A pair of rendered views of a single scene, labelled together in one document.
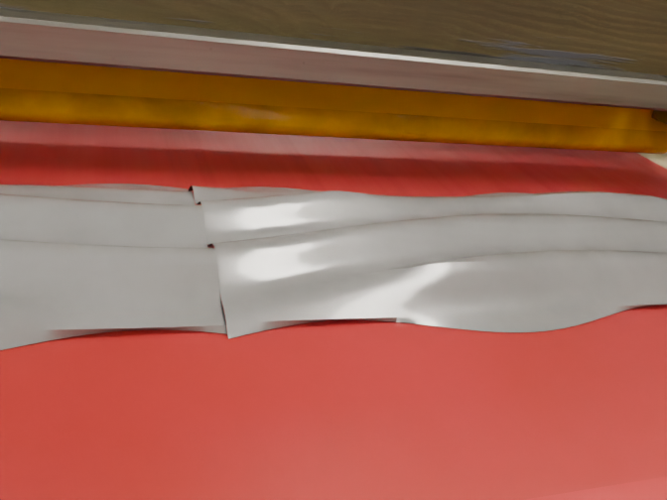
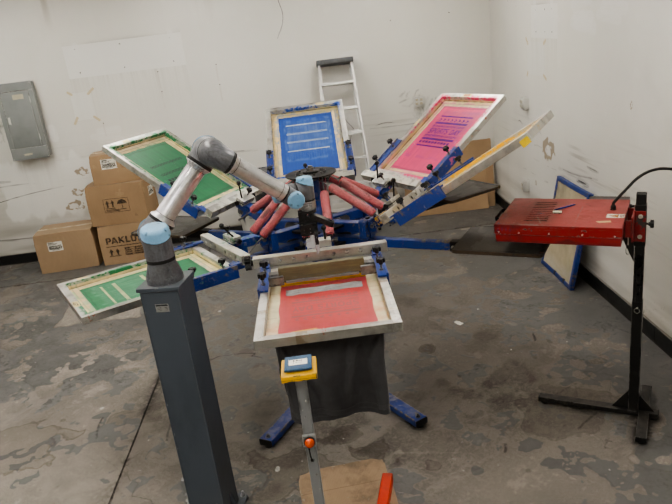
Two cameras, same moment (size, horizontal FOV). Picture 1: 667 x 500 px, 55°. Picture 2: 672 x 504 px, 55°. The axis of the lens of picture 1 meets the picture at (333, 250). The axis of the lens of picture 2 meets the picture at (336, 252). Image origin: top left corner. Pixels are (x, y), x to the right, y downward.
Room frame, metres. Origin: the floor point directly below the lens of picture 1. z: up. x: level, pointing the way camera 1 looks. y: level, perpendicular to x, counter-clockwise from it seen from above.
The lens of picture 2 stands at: (-2.46, -1.05, 2.11)
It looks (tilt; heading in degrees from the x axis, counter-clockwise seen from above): 19 degrees down; 21
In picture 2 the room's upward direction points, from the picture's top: 7 degrees counter-clockwise
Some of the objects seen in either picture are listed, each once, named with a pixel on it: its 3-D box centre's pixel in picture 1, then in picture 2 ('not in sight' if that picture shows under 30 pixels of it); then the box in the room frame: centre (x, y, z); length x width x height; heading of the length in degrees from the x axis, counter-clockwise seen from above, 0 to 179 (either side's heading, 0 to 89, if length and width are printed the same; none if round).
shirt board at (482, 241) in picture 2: not in sight; (425, 242); (0.89, -0.29, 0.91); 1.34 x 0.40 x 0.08; 82
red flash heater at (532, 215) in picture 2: not in sight; (567, 220); (0.78, -1.03, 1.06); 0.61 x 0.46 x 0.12; 82
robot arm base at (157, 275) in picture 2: not in sight; (162, 268); (-0.36, 0.52, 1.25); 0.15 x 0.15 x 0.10
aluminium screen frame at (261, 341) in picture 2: not in sight; (324, 296); (0.01, -0.02, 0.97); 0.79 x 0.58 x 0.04; 22
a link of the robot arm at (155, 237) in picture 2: not in sight; (156, 241); (-0.36, 0.53, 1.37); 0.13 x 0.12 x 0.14; 41
